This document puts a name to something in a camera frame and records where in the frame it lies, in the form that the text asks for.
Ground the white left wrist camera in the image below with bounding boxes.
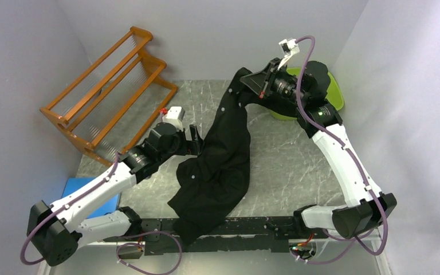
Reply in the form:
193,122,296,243
160,107,185,128

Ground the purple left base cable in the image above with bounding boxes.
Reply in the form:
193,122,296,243
104,229,184,275

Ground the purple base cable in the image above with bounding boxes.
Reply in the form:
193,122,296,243
294,223,390,266
104,229,184,275

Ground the green plastic basin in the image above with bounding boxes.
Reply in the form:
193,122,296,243
270,67,344,121

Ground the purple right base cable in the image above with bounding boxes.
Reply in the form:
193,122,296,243
294,223,390,266

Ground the blue foam pad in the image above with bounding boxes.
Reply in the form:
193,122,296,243
61,176,122,219

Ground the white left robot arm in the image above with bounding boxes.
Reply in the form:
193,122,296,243
20,122,204,266

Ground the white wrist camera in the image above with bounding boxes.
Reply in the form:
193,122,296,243
160,107,185,128
278,38,300,63

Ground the aluminium frame rail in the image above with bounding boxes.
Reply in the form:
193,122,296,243
37,227,394,275

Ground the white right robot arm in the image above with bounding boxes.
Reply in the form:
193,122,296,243
239,58,397,239

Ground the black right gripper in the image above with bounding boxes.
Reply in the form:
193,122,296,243
241,58,308,106

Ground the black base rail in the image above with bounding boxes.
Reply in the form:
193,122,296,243
126,216,328,256

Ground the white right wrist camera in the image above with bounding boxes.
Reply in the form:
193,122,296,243
278,38,300,63

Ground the orange wooden rack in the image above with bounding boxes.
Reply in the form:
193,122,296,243
40,26,178,166

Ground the black button shirt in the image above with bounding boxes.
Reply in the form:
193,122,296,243
168,67,251,246

